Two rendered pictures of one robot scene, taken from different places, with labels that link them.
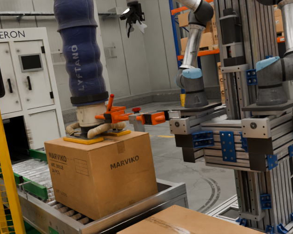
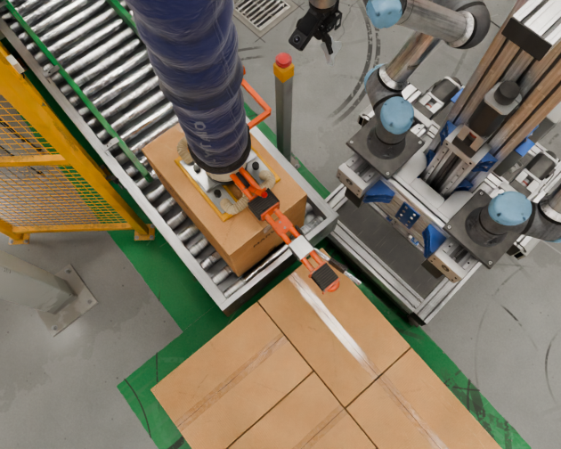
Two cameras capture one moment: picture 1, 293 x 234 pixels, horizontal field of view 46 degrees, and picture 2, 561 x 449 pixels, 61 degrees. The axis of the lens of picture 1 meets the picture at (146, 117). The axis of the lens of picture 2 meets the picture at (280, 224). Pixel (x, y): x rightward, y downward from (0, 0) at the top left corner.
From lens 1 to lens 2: 189 cm
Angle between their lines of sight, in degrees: 64
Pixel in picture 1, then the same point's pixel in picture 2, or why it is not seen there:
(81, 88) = (210, 161)
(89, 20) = (230, 87)
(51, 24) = not seen: outside the picture
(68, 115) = not seen: outside the picture
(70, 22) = (193, 103)
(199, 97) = (394, 150)
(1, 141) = (77, 163)
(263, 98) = (475, 235)
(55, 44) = not seen: outside the picture
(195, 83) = (395, 137)
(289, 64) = (535, 232)
